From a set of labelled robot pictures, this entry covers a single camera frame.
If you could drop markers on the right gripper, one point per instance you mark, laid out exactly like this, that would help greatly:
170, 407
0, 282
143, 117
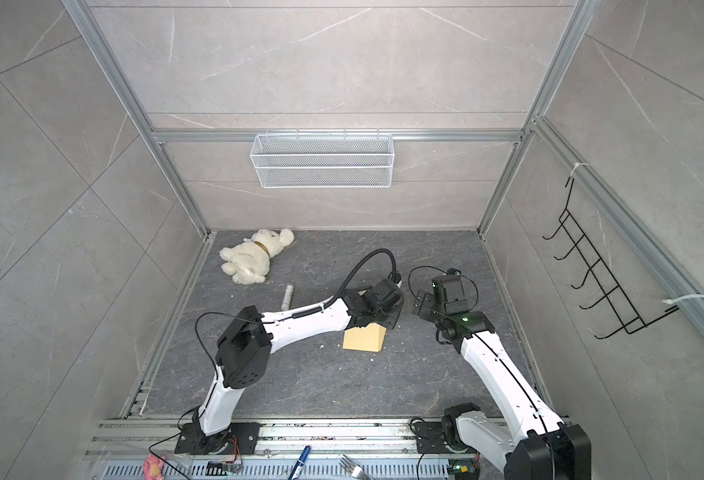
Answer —
424, 304

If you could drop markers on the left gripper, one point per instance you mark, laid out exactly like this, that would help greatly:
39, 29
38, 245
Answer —
394, 319

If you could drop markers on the yellow envelope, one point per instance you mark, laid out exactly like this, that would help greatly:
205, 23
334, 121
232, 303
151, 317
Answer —
368, 339

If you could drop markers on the white glue stick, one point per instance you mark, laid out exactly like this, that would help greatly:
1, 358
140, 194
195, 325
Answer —
287, 298

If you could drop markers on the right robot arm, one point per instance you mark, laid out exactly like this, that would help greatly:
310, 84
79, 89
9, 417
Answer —
536, 442

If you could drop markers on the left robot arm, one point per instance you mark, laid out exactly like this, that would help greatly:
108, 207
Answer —
245, 347

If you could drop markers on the white teddy bear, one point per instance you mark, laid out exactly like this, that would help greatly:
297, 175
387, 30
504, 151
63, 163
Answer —
249, 262

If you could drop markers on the silver fork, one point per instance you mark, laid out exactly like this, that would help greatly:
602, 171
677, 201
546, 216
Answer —
353, 469

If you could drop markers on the blue marker pen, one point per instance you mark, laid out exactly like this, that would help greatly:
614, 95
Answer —
300, 464

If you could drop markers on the pink object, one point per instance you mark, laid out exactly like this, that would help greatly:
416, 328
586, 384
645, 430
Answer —
153, 468

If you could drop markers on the white wire mesh basket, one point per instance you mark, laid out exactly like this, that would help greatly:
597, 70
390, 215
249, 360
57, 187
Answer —
323, 160

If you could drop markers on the black wire hook rack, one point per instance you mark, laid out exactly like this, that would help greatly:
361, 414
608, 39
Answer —
600, 273

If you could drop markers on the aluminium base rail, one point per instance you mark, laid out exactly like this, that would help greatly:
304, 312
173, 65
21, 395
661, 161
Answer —
386, 448

